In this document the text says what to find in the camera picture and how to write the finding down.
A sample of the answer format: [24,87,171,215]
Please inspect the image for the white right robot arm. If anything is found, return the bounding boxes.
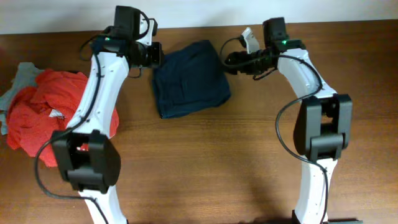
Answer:
[223,17,353,224]

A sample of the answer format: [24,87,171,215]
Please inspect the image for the navy blue shorts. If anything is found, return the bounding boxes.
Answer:
[152,40,231,119]

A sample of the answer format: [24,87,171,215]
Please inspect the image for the grey cloth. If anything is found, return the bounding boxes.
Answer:
[1,62,44,135]

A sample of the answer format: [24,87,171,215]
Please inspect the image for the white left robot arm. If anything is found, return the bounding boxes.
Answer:
[51,6,164,223]

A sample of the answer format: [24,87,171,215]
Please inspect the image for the red printed t-shirt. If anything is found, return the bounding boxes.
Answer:
[6,68,121,168]

